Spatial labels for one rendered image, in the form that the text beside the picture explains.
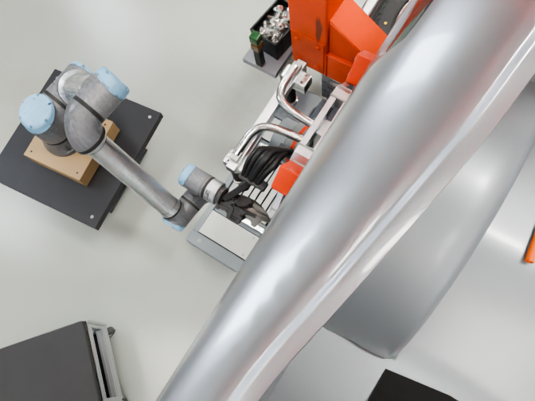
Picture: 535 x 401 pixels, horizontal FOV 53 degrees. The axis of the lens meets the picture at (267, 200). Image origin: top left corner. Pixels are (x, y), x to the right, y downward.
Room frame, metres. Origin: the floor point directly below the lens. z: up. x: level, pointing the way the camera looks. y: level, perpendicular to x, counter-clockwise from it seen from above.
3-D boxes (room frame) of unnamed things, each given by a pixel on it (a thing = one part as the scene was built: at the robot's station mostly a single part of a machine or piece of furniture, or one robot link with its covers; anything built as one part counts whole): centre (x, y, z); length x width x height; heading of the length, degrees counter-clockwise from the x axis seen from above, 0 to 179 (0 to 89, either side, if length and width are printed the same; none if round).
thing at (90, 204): (1.25, 0.76, 0.15); 0.60 x 0.60 x 0.30; 47
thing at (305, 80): (0.87, -0.21, 0.93); 0.09 x 0.05 x 0.05; 41
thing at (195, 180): (0.76, 0.23, 0.62); 0.12 x 0.09 x 0.10; 40
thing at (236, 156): (0.63, -0.06, 1.03); 0.19 x 0.18 x 0.11; 41
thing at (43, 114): (1.25, 0.76, 0.57); 0.17 x 0.15 x 0.18; 124
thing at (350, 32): (0.93, -0.61, 0.69); 0.52 x 0.17 x 0.35; 41
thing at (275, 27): (1.36, -0.27, 0.51); 0.20 x 0.14 x 0.13; 124
